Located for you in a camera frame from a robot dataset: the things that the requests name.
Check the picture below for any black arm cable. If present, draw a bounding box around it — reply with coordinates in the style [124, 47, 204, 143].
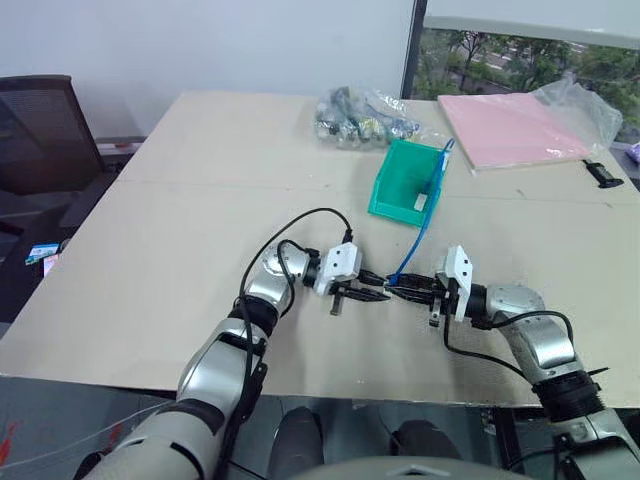
[219, 206, 356, 480]
[441, 299, 577, 384]

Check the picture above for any grey side desk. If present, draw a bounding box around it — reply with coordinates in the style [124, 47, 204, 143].
[93, 136, 148, 175]

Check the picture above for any empty clear plastic bag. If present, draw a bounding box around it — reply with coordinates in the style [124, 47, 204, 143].
[528, 76, 625, 151]

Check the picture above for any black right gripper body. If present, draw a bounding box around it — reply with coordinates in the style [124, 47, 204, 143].
[427, 256, 459, 329]

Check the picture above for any blue network cable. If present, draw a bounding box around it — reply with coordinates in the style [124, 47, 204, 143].
[388, 136, 457, 287]

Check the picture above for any grey robot torso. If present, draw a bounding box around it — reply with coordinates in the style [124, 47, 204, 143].
[319, 454, 502, 480]

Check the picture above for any small black clip tool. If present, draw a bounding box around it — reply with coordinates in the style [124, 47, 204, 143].
[581, 158, 626, 190]

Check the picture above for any clear bag of small parts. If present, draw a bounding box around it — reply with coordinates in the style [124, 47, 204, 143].
[313, 85, 427, 152]

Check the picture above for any black mesh office chair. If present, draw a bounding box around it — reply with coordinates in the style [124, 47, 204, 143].
[0, 74, 122, 236]

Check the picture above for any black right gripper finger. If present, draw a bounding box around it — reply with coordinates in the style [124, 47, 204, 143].
[393, 286, 437, 308]
[388, 273, 441, 290]

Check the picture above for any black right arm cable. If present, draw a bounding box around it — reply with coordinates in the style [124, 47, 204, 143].
[441, 299, 577, 384]

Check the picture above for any small colourful card box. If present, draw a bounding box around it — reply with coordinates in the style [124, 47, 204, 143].
[24, 242, 60, 267]

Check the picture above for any dark window frame post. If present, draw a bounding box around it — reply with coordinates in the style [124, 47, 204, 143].
[399, 0, 430, 100]

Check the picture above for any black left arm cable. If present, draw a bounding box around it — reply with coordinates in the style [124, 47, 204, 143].
[219, 206, 356, 480]

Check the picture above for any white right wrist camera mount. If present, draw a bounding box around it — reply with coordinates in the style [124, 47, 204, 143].
[444, 244, 474, 322]

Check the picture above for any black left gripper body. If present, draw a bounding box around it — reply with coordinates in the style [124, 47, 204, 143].
[327, 272, 369, 317]

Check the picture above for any pink flat board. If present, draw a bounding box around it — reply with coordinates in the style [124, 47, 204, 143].
[437, 91, 609, 177]

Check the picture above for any green plastic bin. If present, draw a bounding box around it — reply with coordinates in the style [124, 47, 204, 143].
[367, 138, 452, 230]

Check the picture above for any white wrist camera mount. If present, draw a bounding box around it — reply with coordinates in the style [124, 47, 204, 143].
[312, 243, 363, 297]
[444, 244, 474, 322]

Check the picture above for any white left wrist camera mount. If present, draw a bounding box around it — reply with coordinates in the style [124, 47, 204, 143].
[312, 243, 363, 297]

